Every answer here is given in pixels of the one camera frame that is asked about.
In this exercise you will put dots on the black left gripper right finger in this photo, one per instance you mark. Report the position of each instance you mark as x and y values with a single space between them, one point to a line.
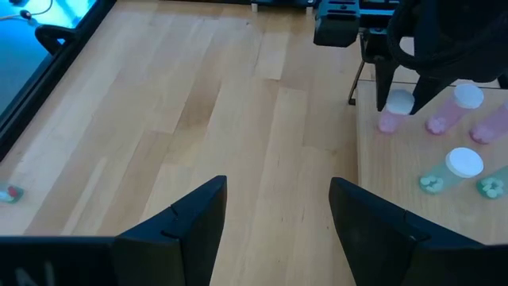
397 254

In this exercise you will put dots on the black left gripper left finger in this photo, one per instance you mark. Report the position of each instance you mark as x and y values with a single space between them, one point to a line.
158 254

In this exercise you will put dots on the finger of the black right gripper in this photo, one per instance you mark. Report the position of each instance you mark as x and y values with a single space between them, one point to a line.
430 89
384 79

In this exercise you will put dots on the wooden shelf with black legs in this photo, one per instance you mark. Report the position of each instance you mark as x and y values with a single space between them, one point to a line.
397 178

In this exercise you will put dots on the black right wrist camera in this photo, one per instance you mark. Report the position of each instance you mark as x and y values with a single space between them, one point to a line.
337 24

